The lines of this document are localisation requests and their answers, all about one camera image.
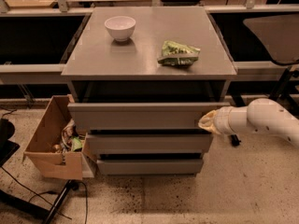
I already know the grey top drawer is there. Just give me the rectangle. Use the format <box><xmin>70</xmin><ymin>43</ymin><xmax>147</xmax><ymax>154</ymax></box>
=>
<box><xmin>68</xmin><ymin>103</ymin><xmax>230</xmax><ymax>131</ymax></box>

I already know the grey drawer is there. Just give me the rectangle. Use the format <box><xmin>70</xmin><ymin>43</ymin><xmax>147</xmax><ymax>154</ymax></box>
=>
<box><xmin>97</xmin><ymin>159</ymin><xmax>204</xmax><ymax>175</ymax></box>
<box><xmin>68</xmin><ymin>103</ymin><xmax>230</xmax><ymax>131</ymax></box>
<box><xmin>87</xmin><ymin>134</ymin><xmax>212</xmax><ymax>155</ymax></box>

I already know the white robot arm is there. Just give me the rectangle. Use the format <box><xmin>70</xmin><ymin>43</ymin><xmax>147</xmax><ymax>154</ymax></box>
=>
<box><xmin>198</xmin><ymin>98</ymin><xmax>299</xmax><ymax>147</ymax></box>

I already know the grey drawer cabinet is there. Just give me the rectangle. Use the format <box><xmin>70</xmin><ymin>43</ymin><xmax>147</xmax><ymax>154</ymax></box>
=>
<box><xmin>63</xmin><ymin>7</ymin><xmax>236</xmax><ymax>162</ymax></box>

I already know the grey bottom drawer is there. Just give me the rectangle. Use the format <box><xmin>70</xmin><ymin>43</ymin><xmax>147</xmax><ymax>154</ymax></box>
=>
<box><xmin>97</xmin><ymin>159</ymin><xmax>204</xmax><ymax>175</ymax></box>

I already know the grey middle drawer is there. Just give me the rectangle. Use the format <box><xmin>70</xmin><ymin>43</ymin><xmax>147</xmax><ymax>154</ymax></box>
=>
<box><xmin>87</xmin><ymin>134</ymin><xmax>212</xmax><ymax>155</ymax></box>

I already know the green snack bag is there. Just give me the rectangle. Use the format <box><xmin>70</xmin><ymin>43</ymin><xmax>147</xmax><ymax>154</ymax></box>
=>
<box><xmin>157</xmin><ymin>40</ymin><xmax>201</xmax><ymax>66</ymax></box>

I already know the grey side table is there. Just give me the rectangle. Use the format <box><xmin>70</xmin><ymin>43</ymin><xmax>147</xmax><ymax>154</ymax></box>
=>
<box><xmin>243</xmin><ymin>13</ymin><xmax>299</xmax><ymax>65</ymax></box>

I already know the white ceramic bowl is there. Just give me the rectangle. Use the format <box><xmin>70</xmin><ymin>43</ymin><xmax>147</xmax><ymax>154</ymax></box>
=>
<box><xmin>105</xmin><ymin>16</ymin><xmax>136</xmax><ymax>41</ymax></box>

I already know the brown cardboard box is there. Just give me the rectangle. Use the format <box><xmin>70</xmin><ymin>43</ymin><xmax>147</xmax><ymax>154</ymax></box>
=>
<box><xmin>24</xmin><ymin>95</ymin><xmax>97</xmax><ymax>180</ymax></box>

